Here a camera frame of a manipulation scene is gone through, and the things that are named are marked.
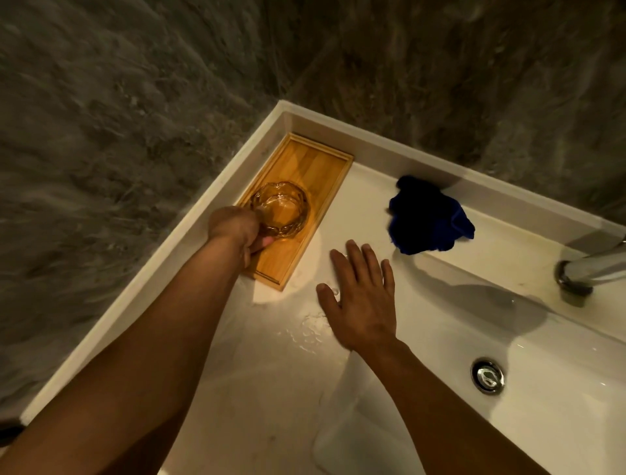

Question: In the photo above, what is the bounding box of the wooden tray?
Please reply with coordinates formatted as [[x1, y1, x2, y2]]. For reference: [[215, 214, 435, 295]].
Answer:
[[236, 132, 355, 292]]

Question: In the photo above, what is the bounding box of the person's left hand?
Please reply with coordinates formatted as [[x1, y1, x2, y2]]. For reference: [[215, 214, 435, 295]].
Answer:
[[208, 206, 276, 269]]

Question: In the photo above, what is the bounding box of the person's right forearm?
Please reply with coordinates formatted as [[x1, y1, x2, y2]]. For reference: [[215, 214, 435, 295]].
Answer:
[[350, 337, 551, 475]]

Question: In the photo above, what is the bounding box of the chrome sink drain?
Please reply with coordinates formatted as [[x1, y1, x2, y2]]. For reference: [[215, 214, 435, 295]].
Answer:
[[471, 358, 506, 396]]

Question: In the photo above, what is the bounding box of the person's left forearm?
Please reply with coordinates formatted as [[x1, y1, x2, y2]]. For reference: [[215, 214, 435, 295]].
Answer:
[[0, 234, 245, 475]]

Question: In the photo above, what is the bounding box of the person's right hand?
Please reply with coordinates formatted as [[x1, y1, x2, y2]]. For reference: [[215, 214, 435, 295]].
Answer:
[[316, 239, 398, 351]]

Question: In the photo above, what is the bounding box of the blue cloth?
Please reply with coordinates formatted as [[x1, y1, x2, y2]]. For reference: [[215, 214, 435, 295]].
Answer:
[[388, 175, 475, 256]]

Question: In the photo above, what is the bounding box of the clear glass bowl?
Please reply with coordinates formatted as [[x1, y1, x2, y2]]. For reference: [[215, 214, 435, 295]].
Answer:
[[250, 181, 311, 240]]

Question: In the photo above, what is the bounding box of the chrome faucet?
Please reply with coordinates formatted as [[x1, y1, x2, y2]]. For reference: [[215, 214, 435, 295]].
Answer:
[[555, 234, 626, 297]]

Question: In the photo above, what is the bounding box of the white sink basin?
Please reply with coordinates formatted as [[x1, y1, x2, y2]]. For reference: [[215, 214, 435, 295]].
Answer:
[[20, 99, 626, 475]]

